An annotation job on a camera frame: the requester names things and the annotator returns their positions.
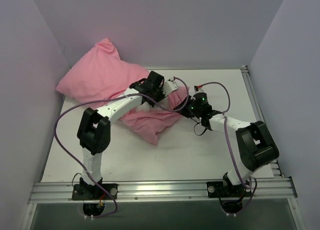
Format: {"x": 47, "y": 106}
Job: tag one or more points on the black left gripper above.
{"x": 155, "y": 97}

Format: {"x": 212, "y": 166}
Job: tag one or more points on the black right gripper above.
{"x": 188, "y": 109}

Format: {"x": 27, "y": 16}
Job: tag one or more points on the white pillow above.
{"x": 146, "y": 107}

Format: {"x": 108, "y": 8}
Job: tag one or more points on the pink floral pillowcase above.
{"x": 101, "y": 74}

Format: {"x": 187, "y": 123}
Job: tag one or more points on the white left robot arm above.
{"x": 94, "y": 132}

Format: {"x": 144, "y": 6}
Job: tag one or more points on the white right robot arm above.
{"x": 250, "y": 144}

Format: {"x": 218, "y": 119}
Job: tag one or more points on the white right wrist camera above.
{"x": 199, "y": 92}

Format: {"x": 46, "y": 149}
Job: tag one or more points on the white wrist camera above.
{"x": 199, "y": 92}
{"x": 169, "y": 87}

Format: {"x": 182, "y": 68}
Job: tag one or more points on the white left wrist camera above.
{"x": 169, "y": 87}

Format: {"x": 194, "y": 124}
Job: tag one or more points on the aluminium back rail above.
{"x": 163, "y": 67}

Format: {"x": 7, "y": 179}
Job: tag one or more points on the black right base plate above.
{"x": 230, "y": 196}

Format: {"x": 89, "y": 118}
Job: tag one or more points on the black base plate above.
{"x": 86, "y": 192}
{"x": 230, "y": 196}

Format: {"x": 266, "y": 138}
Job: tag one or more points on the aluminium front rail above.
{"x": 159, "y": 191}

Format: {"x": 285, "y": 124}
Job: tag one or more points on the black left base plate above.
{"x": 86, "y": 192}

